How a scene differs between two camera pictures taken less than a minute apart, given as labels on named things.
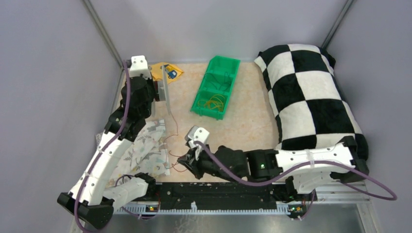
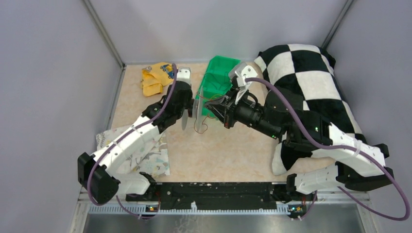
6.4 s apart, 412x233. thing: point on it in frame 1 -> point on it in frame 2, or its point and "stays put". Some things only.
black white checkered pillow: [311, 109] stays put
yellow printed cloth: [172, 72] stays put
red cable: [173, 135] -> [208, 99]
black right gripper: [193, 164] -> [228, 116]
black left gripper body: [146, 110] -> [188, 104]
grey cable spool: [159, 90] -> [197, 110]
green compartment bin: [215, 90] stays put
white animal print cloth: [147, 154] stays put
